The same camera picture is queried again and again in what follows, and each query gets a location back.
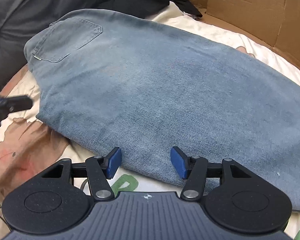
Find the black cloth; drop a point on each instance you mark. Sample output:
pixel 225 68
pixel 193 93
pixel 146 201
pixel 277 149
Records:
pixel 145 2

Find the blue denim pants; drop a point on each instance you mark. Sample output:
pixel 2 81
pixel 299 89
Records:
pixel 152 92

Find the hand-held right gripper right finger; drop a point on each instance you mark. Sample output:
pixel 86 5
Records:
pixel 179 162

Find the dark grey pillow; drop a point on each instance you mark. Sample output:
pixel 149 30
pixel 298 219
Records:
pixel 27 17

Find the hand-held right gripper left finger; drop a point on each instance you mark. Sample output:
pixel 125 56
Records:
pixel 115 161

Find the cream bear-print blanket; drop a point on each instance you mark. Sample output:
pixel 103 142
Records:
pixel 27 142

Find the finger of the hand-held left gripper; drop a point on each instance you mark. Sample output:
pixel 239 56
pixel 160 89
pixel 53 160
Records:
pixel 20 102

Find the flat cardboard sheet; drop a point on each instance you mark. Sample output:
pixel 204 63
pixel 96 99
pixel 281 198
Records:
pixel 240 5

